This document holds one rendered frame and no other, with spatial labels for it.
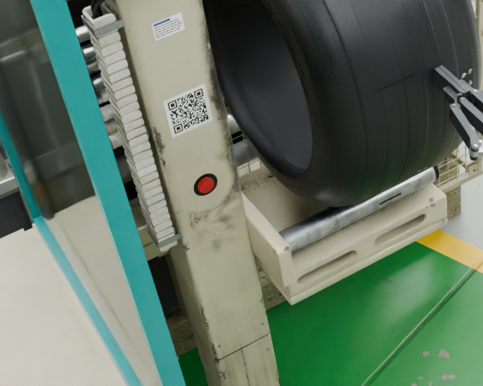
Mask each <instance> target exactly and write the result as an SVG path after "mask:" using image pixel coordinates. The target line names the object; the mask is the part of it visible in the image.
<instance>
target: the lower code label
mask: <svg viewBox="0 0 483 386"><path fill-rule="evenodd" d="M163 104H164V107H165V111H166V116H167V119H168V123H169V128H170V131H171V134H172V138H175V137H177V136H180V135H182V134H183V133H186V132H188V131H190V130H192V129H195V128H197V127H199V126H202V125H204V124H206V123H209V122H211V121H212V113H211V110H210V105H209V99H208V95H207V92H206V88H205V84H202V85H200V86H198V87H195V88H193V89H191V90H188V91H186V92H185V93H181V94H180V95H177V96H175V97H172V98H170V99H168V100H165V101H163Z"/></svg>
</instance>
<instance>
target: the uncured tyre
mask: <svg viewBox="0 0 483 386"><path fill-rule="evenodd" d="M202 4H203V8H204V12H205V19H206V24H207V28H208V32H209V40H210V44H211V48H212V54H213V57H214V62H215V68H216V72H217V76H218V82H219V86H220V90H221V93H222V95H223V97H224V99H225V102H226V104H227V106H228V108H229V110H230V112H231V113H232V115H233V117H234V119H235V121H236V123H237V124H238V127H239V128H240V130H241V132H242V133H243V135H244V136H245V138H246V139H247V141H248V143H249V144H250V146H251V147H252V148H253V150H254V151H255V153H256V155H257V156H258V157H259V159H260V160H261V161H262V162H263V163H264V165H265V166H266V167H267V169H268V170H269V171H270V172H271V173H272V175H273V176H274V177H275V178H276V179H277V180H278V181H279V182H280V183H281V184H283V185H284V186H285V187H286V188H288V189H289V190H291V191H292V192H293V193H295V194H296V195H299V196H301V197H303V198H307V199H310V200H312V201H315V202H318V203H321V204H325V205H327V206H330V207H343V206H347V205H352V204H359V203H361V202H363V201H365V200H367V199H369V198H371V197H373V196H375V195H378V194H379V193H381V192H383V191H385V190H387V189H389V188H391V187H393V186H395V185H398V184H399V183H401V182H404V181H405V180H407V179H409V178H411V177H413V176H415V175H418V174H419V173H421V172H424V171H425V170H427V169H429V168H431V167H433V166H435V165H438V164H439V163H441V162H443V161H444V160H445V159H446V158H447V157H448V156H449V155H450V154H451V153H453V152H454V151H455V150H456V149H457V148H458V147H459V146H460V145H461V143H462V142H463V140H462V138H461V136H460V135H459V134H458V132H457V130H456V128H455V127H454V126H453V124H452V122H451V120H450V119H449V108H450V105H451V104H450V102H449V101H447V100H446V99H445V98H444V97H443V95H442V91H441V90H440V89H439V88H438V87H437V86H436V85H435V84H434V83H433V75H434V69H435V68H437V67H440V66H443V67H445V68H446V69H447V70H448V71H449V72H450V73H452V74H453V75H454V76H455V77H456V78H457V79H459V80H460V79H461V78H460V72H461V71H463V70H465V69H466V68H467V67H469V66H471V65H472V64H473V71H474V85H473V86H472V88H473V89H476V90H480V86H481V44H480V37H479V33H478V26H477V21H476V18H475V12H474V9H473V6H472V1H471V0H202ZM410 74H414V76H412V77H410V78H408V79H406V80H403V81H401V82H399V83H397V84H395V85H393V86H391V87H388V88H386V89H385V90H382V91H380V92H378V93H376V90H378V89H381V88H383V87H385V86H387V85H389V84H391V83H394V82H396V81H397V80H400V79H403V78H404V77H407V76H409V75H410ZM430 164H431V165H430ZM427 165H430V166H429V167H428V168H427V169H425V170H423V171H421V172H419V173H417V174H415V173H416V172H417V171H418V170H420V169H421V168H424V167H426V166H427ZM414 174H415V175H414Z"/></svg>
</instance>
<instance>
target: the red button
mask: <svg viewBox="0 0 483 386"><path fill-rule="evenodd" d="M214 184H215V183H214V181H213V180H212V179H211V178H210V177H205V178H203V179H201V180H200V181H199V183H198V190H199V191H200V192H201V193H208V192H210V191H211V190H212V189H213V187H214Z"/></svg>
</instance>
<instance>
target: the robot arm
mask: <svg viewBox="0 0 483 386"><path fill-rule="evenodd" d="M433 83H434V84H435V85H436V86H437V87H438V88H439V89H440V90H441V91H442V95H443V97H444V98H445V99H446V100H447V101H449V102H450V104H451V105H450V108H449V116H448V117H449V119H450V120H451V122H452V124H453V126H454V127H455V128H456V130H457V132H458V134H459V135H460V136H461V138H462V140H463V141H464V143H465V144H466V146H467V147H468V150H469V157H470V159H471V160H472V161H476V160H478V157H479V156H483V142H482V140H479V139H478V135H477V134H476V132H475V131H474V129H473V128H472V126H473V127H474V128H475V129H476V130H478V131H479V132H480V133H481V134H482V135H483V90H476V89H473V88H472V87H471V86H470V85H469V84H468V83H466V82H465V81H464V80H462V79H460V80H459V79H457V78H456V77H455V76H454V75H453V74H452V73H450V72H449V71H448V70H447V69H446V68H445V67H443V66H440V67H437V68H435V69H434V75H433ZM469 101H470V102H469Z"/></svg>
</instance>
